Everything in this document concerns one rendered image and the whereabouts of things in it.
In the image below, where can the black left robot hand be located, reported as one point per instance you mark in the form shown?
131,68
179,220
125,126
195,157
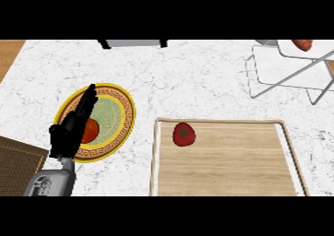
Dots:
72,127

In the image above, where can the yellow patterned plate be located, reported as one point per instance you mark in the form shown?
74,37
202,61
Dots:
111,120

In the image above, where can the orange sweet potato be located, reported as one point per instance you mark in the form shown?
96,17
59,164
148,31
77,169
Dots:
303,44

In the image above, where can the red tomato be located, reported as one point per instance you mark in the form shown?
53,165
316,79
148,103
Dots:
183,134

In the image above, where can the orange round fruit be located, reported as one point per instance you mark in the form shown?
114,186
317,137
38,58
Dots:
90,130

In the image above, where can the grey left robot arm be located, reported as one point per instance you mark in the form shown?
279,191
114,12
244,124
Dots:
55,181

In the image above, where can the grey appliance with black legs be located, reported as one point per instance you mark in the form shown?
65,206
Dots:
131,43

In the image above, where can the pale wooden tray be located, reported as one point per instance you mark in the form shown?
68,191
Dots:
224,158

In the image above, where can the brown woven placemat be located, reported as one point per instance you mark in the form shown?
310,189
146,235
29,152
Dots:
13,169

